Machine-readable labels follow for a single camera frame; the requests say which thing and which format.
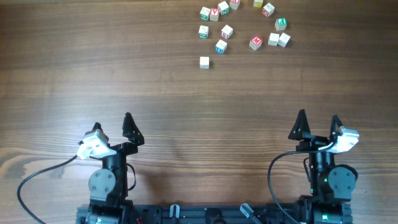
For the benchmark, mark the blue sided wooden block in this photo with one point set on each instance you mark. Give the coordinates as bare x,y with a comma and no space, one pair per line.
221,46

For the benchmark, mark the red sided tilted block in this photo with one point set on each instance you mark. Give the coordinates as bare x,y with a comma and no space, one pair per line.
226,32

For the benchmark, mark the green letter wooden block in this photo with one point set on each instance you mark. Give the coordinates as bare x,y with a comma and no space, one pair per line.
205,13

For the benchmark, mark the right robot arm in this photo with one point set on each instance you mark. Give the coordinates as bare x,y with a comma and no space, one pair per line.
331,185

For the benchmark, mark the yellow wooden block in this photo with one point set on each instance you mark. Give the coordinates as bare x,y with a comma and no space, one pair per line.
257,3

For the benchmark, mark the red sided wooden block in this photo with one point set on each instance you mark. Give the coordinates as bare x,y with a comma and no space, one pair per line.
268,9

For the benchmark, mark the red X wooden block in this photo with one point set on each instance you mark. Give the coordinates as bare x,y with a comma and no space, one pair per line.
234,4

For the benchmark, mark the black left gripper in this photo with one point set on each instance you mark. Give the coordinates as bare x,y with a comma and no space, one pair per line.
121,147

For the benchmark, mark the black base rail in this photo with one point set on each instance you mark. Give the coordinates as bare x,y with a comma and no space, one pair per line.
268,214

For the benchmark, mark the plain tilted wooden block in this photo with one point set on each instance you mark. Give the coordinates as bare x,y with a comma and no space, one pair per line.
283,39

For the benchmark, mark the green sided wooden block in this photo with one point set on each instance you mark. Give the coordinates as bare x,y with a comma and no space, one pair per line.
203,32

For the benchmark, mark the red M wooden block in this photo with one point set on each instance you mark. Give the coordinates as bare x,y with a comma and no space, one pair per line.
255,42

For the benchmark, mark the green N wooden block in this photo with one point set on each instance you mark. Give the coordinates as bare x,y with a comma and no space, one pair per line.
223,8

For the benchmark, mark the red V wooden block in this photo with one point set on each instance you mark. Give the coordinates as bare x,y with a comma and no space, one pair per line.
214,14

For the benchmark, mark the green E wooden block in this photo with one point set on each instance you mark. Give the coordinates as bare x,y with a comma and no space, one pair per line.
280,24

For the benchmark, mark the plain pale wooden block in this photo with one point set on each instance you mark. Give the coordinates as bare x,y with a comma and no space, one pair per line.
204,62

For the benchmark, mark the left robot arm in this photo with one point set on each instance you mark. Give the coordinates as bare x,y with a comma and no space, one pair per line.
108,185

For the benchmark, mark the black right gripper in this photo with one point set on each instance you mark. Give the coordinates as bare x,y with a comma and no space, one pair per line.
305,130

